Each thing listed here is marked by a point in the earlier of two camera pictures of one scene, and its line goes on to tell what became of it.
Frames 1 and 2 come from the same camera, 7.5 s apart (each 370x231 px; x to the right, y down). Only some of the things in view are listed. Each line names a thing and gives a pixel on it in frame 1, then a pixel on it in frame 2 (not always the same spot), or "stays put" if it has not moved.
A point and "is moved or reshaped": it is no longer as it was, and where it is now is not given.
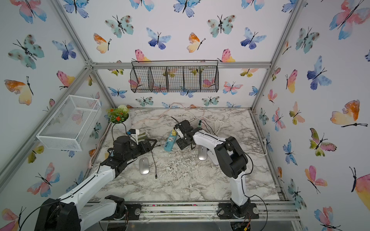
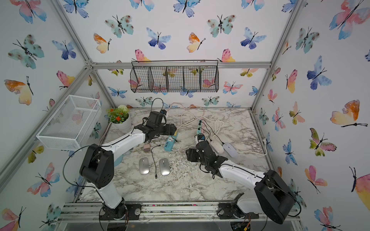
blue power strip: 170,142 stays put
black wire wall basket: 175,76 stays put
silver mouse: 144,166 stays put
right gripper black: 180,142 → 190,156
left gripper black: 147,145 → 170,130
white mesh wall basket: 72,123 stays put
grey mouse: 202,153 is moved or reshaped
